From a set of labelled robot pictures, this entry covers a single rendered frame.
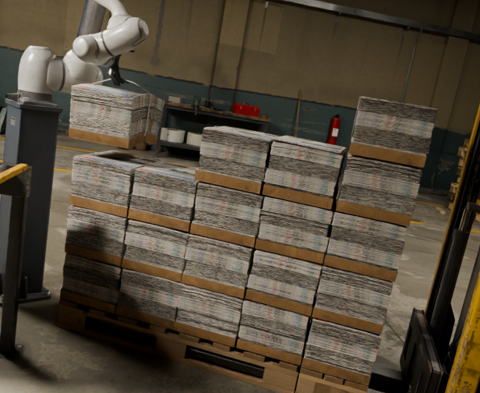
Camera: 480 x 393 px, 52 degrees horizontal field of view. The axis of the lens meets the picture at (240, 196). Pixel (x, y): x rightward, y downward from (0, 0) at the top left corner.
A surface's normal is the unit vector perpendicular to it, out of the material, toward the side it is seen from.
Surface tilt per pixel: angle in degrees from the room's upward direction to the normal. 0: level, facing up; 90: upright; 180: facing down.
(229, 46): 90
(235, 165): 90
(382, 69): 90
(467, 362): 90
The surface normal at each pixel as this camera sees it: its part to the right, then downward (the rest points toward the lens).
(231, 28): 0.11, 0.22
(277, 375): -0.23, 0.16
